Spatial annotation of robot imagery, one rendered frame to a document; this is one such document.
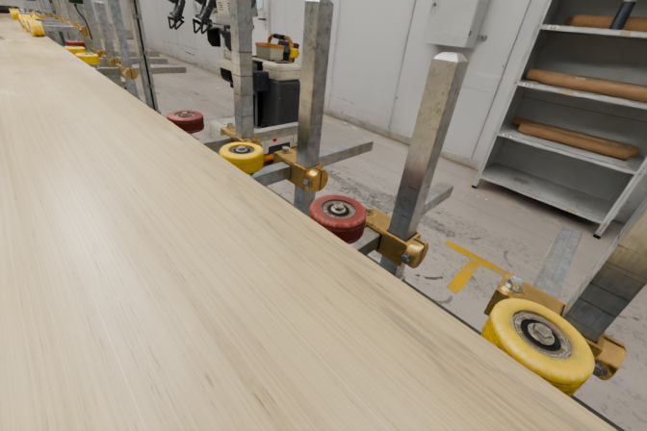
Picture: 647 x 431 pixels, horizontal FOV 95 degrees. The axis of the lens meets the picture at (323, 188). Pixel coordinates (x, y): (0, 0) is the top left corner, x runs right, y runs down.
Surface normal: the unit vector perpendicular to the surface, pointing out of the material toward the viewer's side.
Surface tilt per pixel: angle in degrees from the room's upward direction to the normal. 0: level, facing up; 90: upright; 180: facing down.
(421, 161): 90
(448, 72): 90
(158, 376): 0
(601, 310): 90
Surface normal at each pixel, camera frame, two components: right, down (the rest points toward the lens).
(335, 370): 0.10, -0.87
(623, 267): -0.71, 0.29
